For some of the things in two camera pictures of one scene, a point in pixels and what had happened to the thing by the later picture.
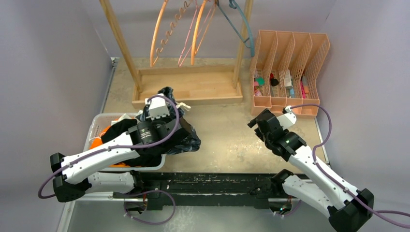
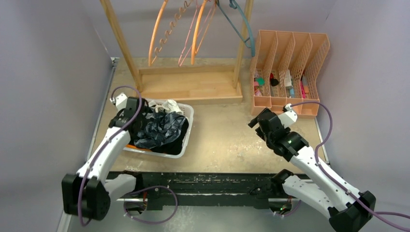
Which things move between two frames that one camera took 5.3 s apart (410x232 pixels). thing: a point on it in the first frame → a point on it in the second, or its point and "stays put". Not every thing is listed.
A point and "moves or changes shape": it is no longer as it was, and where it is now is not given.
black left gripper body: (169, 122) → (143, 120)
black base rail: (201, 188) stays put
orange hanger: (195, 37) stays put
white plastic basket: (98, 121) → (186, 109)
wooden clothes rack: (197, 86) stays put
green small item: (260, 80) stays put
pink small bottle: (257, 93) stays put
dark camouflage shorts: (192, 142) moves or changes shape
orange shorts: (97, 141) moves or changes shape
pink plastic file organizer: (285, 71) stays put
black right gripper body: (262, 137) stays put
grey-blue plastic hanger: (249, 42) stays put
